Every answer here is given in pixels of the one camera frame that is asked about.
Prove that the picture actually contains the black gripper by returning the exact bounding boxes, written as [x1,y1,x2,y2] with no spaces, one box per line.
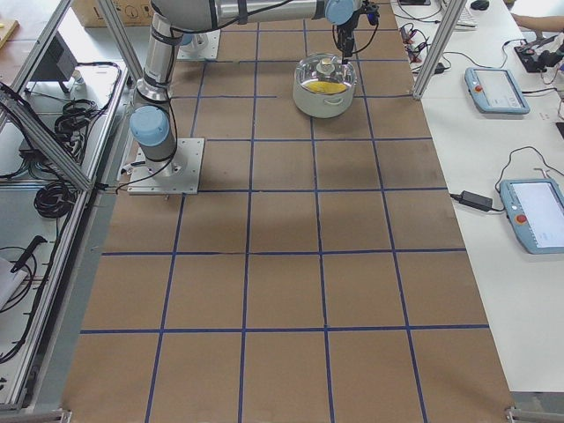
[336,11,358,61]

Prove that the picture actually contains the glass pot lid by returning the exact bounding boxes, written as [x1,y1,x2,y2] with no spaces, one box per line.
[294,53,356,90]

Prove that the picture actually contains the yellow corn cob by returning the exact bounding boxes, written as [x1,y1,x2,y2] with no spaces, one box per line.
[304,80,348,95]

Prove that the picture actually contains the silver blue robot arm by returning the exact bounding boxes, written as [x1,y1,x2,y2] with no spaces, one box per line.
[130,1,363,170]

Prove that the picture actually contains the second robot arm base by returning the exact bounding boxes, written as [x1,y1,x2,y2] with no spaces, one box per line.
[180,33,209,56]

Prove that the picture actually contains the white cooking pot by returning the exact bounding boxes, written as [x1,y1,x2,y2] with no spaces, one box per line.
[293,78,356,118]

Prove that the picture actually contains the person's hand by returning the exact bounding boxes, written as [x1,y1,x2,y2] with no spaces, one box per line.
[511,13,535,31]

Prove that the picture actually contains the black computer mouse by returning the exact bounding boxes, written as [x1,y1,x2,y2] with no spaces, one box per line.
[470,0,490,11]

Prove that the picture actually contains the blue teach pendant far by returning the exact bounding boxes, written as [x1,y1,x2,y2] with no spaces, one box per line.
[464,68,530,115]

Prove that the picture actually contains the blue teach pendant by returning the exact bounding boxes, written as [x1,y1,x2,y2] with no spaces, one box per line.
[464,68,530,115]
[500,178,563,255]

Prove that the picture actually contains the black electronics box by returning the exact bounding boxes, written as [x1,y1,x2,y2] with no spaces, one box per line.
[514,45,563,73]

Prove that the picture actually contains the black power adapter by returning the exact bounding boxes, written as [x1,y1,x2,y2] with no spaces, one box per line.
[459,190,493,212]

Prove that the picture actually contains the cardboard box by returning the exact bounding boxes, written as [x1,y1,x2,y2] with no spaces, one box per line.
[72,0,155,28]

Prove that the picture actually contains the brown paper table cover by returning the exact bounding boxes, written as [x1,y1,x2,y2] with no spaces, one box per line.
[63,1,511,422]

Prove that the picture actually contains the blue teach pendant near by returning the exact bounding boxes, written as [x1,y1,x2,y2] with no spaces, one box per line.
[500,178,563,255]

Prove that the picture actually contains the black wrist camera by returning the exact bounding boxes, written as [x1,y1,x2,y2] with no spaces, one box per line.
[361,0,380,26]

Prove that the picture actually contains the aluminium frame post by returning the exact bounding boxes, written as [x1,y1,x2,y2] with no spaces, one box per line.
[412,0,466,100]

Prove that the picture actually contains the diagonal aluminium frame beam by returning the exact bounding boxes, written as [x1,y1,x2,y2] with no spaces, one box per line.
[1,83,93,191]

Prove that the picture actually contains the coiled black cables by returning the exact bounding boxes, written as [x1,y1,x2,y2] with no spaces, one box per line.
[33,181,76,219]

